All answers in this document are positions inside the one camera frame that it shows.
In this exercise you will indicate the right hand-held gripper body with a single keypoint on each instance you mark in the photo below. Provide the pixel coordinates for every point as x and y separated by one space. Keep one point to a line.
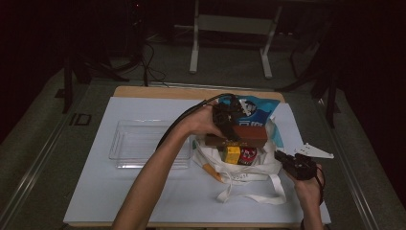
301 167

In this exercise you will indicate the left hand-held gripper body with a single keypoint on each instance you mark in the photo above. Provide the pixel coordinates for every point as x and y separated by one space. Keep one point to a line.
228 113

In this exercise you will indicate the long brown box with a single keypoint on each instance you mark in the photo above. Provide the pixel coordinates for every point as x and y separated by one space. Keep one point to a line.
252 135

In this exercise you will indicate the yellow juice carton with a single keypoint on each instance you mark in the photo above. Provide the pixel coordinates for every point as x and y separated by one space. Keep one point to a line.
232 155

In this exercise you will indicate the red-lidded candy jar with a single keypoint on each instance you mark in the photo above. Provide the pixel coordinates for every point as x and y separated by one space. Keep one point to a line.
248 156

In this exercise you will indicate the white canvas tote bag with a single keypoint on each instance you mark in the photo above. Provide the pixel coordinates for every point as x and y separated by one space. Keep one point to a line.
255 174

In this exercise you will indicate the blue snack bag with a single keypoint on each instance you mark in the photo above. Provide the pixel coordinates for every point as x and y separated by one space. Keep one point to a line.
261 110

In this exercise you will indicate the clear plastic container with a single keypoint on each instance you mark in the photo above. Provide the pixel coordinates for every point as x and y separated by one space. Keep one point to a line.
143 143

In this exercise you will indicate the person's right hand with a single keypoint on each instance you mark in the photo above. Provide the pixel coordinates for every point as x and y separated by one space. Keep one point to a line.
308 191

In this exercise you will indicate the person's left hand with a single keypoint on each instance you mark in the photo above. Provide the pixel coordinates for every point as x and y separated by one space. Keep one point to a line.
202 123

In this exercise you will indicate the black metal stand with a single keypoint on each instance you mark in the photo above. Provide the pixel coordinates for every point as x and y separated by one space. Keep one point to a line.
332 102
67 83

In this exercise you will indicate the white metal stand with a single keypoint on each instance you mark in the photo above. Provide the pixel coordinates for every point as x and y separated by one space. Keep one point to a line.
234 25

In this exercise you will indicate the black floor outlet frame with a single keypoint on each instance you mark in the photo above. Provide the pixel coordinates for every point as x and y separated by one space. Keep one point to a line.
72 119

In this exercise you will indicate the metal floor rail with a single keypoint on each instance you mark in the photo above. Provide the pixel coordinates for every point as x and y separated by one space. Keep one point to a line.
32 175

